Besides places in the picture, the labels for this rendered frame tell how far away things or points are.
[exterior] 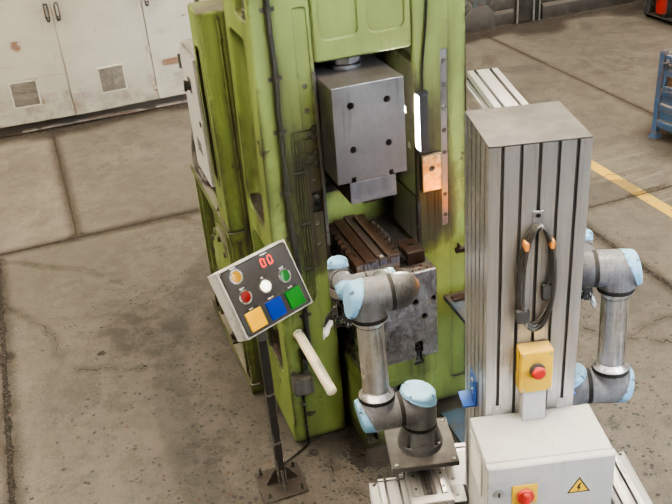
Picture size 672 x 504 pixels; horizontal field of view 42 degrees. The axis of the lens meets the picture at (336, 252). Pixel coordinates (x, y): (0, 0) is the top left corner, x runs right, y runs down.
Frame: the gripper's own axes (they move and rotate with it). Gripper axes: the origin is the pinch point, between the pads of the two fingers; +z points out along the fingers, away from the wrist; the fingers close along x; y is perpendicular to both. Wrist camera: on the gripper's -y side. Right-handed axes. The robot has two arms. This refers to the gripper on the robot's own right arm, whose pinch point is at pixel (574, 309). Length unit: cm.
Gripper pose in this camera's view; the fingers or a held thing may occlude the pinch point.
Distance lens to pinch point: 345.1
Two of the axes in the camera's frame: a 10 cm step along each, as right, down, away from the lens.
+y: 1.0, 4.8, -8.7
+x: 9.9, -1.1, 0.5
